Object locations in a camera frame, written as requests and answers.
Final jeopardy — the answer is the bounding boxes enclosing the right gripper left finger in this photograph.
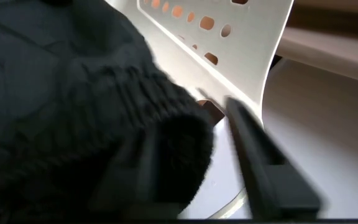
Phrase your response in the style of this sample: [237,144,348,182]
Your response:
[88,124,180,218]

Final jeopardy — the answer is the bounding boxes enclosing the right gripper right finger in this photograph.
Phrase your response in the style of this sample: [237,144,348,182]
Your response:
[225,96,321,220]

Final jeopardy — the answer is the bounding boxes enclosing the black shorts with white stripes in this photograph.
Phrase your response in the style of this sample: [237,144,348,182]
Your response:
[0,0,216,224]

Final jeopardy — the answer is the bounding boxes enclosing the white laundry basket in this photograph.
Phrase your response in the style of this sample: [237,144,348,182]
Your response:
[104,0,295,220]

